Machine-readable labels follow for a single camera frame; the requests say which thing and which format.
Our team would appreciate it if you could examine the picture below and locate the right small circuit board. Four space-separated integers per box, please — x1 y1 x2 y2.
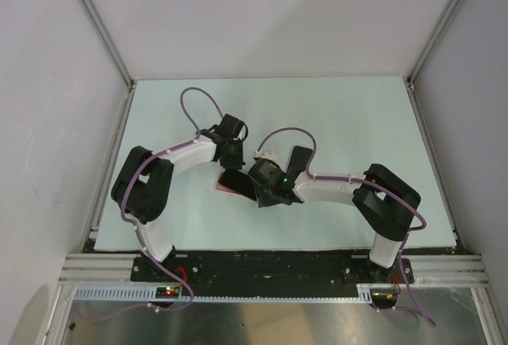
371 289 399 310

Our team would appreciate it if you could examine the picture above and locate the pink phone case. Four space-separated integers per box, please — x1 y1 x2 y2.
214 171 255 200

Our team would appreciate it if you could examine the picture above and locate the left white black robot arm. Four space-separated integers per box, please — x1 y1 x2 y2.
111 114 248 281

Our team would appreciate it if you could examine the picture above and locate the aluminium frame post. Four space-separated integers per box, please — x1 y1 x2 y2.
59 0 137 89
405 0 483 91

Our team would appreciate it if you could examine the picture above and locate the left small circuit board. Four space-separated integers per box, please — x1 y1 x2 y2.
156 286 181 299

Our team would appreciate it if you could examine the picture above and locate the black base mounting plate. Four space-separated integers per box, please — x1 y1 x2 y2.
130 250 414 299

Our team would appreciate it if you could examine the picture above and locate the purple cable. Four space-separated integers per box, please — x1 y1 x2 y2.
119 87 223 227
255 127 437 327

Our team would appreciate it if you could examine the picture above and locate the black phone purple edge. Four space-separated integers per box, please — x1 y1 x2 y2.
219 169 258 201

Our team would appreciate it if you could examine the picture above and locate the right aluminium frame post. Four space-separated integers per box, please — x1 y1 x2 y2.
405 0 483 91

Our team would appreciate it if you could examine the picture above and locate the black phone teal edge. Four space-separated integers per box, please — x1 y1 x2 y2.
286 146 313 174

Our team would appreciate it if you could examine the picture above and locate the white slotted cable duct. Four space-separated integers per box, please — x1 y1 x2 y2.
74 286 372 304

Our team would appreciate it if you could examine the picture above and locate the left aluminium frame post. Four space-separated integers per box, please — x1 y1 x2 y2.
59 0 137 89

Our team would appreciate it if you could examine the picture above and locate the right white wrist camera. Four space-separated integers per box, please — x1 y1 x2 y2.
254 151 279 164

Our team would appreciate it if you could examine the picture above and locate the small circuit board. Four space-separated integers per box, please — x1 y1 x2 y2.
156 286 181 299
371 289 399 310

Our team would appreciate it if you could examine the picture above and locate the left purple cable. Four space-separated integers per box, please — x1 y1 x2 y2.
119 87 223 227

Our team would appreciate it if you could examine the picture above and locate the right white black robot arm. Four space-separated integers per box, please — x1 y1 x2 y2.
248 158 421 282

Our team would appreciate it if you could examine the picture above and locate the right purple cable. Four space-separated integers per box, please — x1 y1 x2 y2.
255 127 437 327

